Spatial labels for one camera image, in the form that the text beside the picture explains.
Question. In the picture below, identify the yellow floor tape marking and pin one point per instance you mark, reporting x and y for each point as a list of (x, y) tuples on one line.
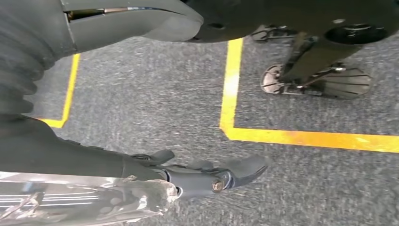
[(230, 93), (69, 93)]

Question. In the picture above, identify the black caster wheel assembly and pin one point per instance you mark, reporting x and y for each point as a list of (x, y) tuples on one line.
[(265, 34), (343, 82)]

